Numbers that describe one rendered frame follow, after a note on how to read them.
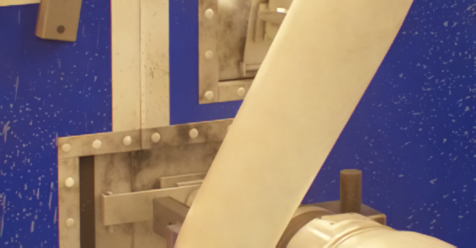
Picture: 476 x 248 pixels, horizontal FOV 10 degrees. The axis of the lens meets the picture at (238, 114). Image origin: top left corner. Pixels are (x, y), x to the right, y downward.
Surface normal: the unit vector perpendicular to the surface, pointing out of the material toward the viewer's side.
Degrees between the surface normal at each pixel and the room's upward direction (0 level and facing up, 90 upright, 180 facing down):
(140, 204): 90
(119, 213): 90
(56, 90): 90
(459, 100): 90
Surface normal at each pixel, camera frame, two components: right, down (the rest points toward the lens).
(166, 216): -0.90, 0.10
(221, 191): -0.67, 0.02
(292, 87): -0.44, 0.19
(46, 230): 0.44, 0.20
